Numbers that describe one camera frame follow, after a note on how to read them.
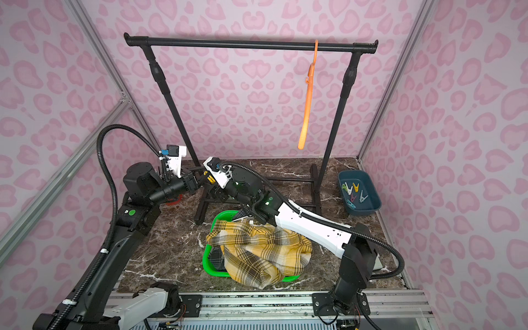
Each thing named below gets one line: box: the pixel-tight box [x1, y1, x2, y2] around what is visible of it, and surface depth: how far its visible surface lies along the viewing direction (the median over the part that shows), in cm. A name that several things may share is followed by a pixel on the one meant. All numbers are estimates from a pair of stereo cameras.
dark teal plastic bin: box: [337, 169, 382, 216], surface depth 104 cm
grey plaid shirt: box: [207, 245, 227, 272], surface depth 78 cm
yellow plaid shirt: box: [205, 218, 313, 290], surface depth 72 cm
